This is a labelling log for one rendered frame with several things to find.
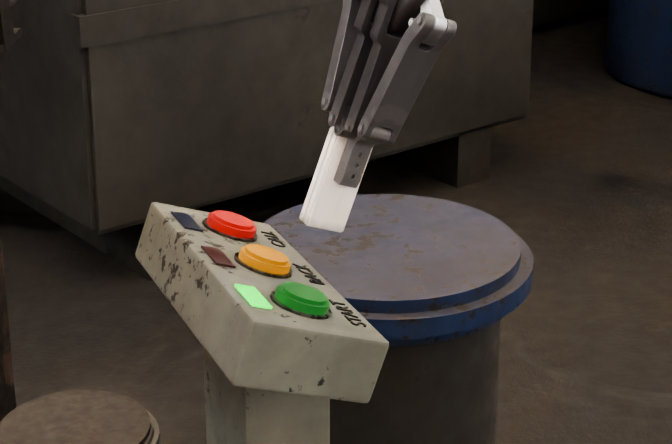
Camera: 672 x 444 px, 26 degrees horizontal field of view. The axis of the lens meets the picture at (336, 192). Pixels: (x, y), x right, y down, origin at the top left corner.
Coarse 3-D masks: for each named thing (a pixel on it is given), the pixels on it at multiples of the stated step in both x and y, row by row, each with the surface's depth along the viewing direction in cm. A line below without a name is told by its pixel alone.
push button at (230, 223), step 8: (208, 216) 116; (216, 216) 115; (224, 216) 116; (232, 216) 116; (240, 216) 117; (208, 224) 115; (216, 224) 115; (224, 224) 115; (232, 224) 114; (240, 224) 115; (248, 224) 116; (224, 232) 114; (232, 232) 114; (240, 232) 114; (248, 232) 115
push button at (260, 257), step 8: (248, 248) 109; (256, 248) 110; (264, 248) 111; (272, 248) 111; (240, 256) 109; (248, 256) 108; (256, 256) 108; (264, 256) 108; (272, 256) 109; (280, 256) 110; (248, 264) 108; (256, 264) 108; (264, 264) 108; (272, 264) 108; (280, 264) 109; (288, 264) 110; (272, 272) 108; (280, 272) 108; (288, 272) 110
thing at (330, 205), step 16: (336, 144) 100; (336, 160) 100; (320, 176) 100; (320, 192) 100; (336, 192) 101; (352, 192) 101; (320, 208) 101; (336, 208) 101; (320, 224) 101; (336, 224) 102
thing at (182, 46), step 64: (64, 0) 229; (128, 0) 231; (192, 0) 238; (256, 0) 246; (320, 0) 255; (448, 0) 275; (512, 0) 286; (0, 64) 254; (64, 64) 234; (128, 64) 234; (192, 64) 242; (256, 64) 251; (320, 64) 260; (448, 64) 280; (512, 64) 291; (0, 128) 260; (64, 128) 240; (128, 128) 238; (192, 128) 246; (256, 128) 255; (320, 128) 264; (448, 128) 285; (64, 192) 245; (128, 192) 242; (192, 192) 250; (128, 256) 255
